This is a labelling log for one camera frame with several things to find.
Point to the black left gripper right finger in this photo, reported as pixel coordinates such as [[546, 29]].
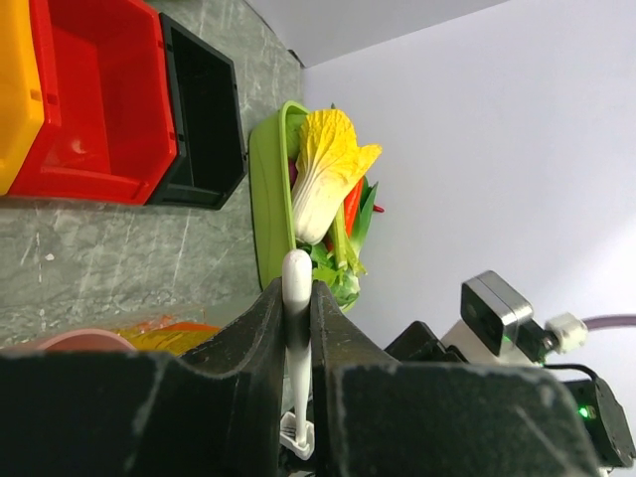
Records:
[[376, 416]]

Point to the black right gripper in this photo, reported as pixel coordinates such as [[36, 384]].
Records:
[[601, 413]]

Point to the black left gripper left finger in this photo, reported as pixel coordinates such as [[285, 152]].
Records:
[[214, 411]]

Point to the yellow toothpaste tube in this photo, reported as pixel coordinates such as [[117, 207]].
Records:
[[176, 339]]

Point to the pink plastic cup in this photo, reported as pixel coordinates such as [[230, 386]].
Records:
[[79, 340]]

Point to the cream toothbrush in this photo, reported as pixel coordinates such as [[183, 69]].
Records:
[[296, 431]]

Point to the lime green vegetable tray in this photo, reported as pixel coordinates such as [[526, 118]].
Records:
[[271, 144]]

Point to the green leek stalk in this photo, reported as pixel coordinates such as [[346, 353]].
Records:
[[345, 255]]

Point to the black storage bin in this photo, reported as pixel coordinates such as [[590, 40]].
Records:
[[211, 160]]

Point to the purple cabbage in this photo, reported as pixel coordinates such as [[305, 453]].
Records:
[[292, 171]]

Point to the yellow napa cabbage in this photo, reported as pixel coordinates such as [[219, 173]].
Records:
[[329, 165]]

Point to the red storage bin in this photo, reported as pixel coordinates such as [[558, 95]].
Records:
[[108, 132]]

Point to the yellow storage bin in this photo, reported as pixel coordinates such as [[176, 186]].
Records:
[[22, 111]]

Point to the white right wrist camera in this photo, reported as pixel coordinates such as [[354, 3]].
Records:
[[497, 326]]

